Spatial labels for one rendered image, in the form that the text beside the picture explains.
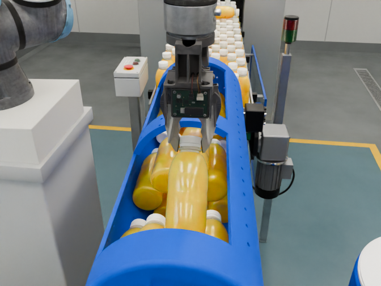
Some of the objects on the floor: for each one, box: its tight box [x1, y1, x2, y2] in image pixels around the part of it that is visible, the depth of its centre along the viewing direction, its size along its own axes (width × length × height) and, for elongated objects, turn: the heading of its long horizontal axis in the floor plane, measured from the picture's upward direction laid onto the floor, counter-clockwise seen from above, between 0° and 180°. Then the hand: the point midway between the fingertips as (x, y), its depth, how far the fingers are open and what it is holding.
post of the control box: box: [128, 96, 142, 153], centre depth 189 cm, size 4×4×100 cm
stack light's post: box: [259, 53, 291, 242], centre depth 198 cm, size 4×4×110 cm
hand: (190, 142), depth 69 cm, fingers closed on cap, 4 cm apart
